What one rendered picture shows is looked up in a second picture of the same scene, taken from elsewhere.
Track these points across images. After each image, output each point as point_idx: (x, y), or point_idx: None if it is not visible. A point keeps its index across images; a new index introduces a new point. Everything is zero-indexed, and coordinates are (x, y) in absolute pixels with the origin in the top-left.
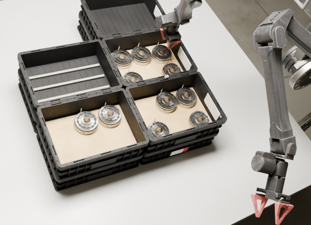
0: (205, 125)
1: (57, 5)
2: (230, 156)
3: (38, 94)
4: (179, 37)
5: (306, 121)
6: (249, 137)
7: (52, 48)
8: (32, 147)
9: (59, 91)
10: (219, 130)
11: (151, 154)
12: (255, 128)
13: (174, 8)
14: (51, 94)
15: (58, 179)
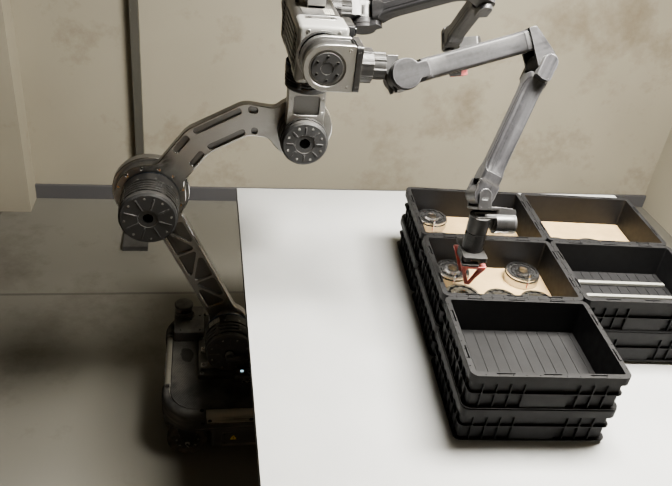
0: (441, 189)
1: None
2: (374, 229)
3: (662, 295)
4: (461, 237)
5: (204, 249)
6: (333, 237)
7: (666, 300)
8: None
9: (632, 292)
10: (375, 252)
11: None
12: (315, 242)
13: (491, 208)
14: (642, 291)
15: None
